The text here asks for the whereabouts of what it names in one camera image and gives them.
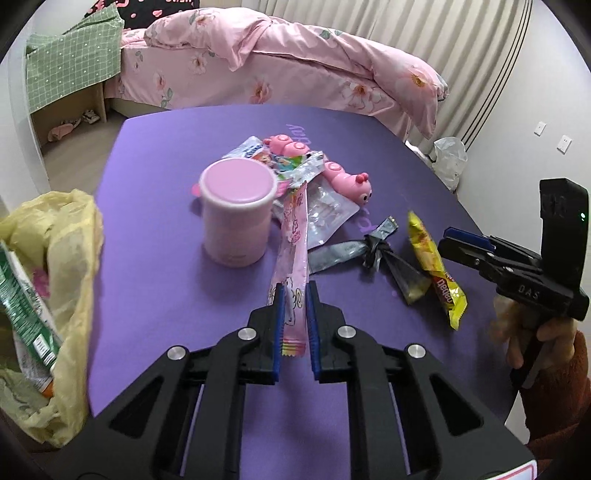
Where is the yellow nabati wafer wrapper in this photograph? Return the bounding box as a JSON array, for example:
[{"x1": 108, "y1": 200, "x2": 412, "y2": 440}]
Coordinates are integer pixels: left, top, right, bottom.
[{"x1": 408, "y1": 211, "x2": 468, "y2": 330}]

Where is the pink long candy wrapper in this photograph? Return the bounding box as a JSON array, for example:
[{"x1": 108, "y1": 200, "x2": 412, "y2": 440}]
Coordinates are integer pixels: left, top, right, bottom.
[{"x1": 269, "y1": 182, "x2": 308, "y2": 357}]

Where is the white green snack bag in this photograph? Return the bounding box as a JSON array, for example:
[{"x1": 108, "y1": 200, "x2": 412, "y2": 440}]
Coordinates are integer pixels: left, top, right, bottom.
[{"x1": 1, "y1": 241, "x2": 62, "y2": 399}]

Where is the yellow plastic trash bag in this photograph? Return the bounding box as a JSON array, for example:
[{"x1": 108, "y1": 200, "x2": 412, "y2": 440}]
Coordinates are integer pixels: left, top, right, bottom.
[{"x1": 1, "y1": 190, "x2": 104, "y2": 448}]

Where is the right hand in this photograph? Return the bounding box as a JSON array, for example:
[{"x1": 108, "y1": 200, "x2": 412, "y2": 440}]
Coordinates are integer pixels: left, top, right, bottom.
[{"x1": 490, "y1": 296, "x2": 578, "y2": 371}]

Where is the grey knotted foil wrapper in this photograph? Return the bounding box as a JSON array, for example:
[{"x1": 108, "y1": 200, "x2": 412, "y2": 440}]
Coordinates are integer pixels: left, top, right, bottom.
[{"x1": 308, "y1": 216, "x2": 431, "y2": 305}]

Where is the white plastic bag on floor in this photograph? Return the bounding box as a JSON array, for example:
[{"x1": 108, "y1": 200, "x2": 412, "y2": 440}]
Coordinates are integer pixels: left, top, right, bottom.
[{"x1": 433, "y1": 137, "x2": 468, "y2": 192}]

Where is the pink caterpillar toy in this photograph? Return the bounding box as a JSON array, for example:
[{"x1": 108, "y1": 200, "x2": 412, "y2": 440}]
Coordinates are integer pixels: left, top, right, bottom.
[{"x1": 263, "y1": 134, "x2": 373, "y2": 206}]

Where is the clear cartoon toy package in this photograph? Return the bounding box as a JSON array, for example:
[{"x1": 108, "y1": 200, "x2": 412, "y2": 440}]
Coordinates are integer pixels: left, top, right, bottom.
[{"x1": 221, "y1": 134, "x2": 362, "y2": 250}]

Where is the white pleated curtain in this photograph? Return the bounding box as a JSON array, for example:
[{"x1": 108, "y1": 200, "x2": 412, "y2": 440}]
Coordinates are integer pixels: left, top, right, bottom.
[{"x1": 245, "y1": 0, "x2": 534, "y2": 147}]

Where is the purple table mat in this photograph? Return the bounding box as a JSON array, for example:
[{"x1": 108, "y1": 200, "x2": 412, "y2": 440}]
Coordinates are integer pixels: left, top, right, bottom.
[{"x1": 86, "y1": 103, "x2": 528, "y2": 480}]

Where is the pink cylindrical container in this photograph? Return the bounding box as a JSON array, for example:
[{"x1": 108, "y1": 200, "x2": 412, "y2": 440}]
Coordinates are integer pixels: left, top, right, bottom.
[{"x1": 198, "y1": 158, "x2": 279, "y2": 268}]

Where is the pink floral bed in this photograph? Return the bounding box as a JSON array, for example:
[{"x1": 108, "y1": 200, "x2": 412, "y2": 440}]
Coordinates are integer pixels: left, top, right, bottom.
[{"x1": 105, "y1": 7, "x2": 448, "y2": 139}]

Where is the green checked cloth nightstand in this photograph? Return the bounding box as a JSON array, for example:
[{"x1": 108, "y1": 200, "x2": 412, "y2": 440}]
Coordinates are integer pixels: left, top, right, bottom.
[{"x1": 26, "y1": 5, "x2": 124, "y2": 145}]

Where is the black pink heart pillow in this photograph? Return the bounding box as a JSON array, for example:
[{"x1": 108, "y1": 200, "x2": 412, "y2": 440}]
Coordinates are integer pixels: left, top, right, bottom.
[{"x1": 85, "y1": 0, "x2": 200, "y2": 20}]

